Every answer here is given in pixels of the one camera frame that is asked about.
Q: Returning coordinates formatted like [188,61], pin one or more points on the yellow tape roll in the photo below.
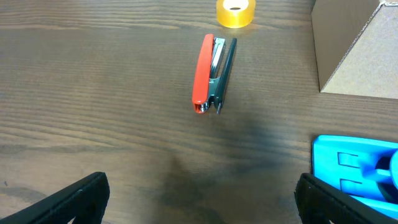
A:
[235,13]

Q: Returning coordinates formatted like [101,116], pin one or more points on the brown cardboard box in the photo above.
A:
[356,47]

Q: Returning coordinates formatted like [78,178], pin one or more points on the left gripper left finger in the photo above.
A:
[83,202]

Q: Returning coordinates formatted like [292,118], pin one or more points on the red black stapler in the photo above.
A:
[209,88]

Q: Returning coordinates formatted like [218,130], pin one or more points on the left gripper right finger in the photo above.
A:
[320,203]

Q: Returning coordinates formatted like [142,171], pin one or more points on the blue plastic tray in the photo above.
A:
[363,168]

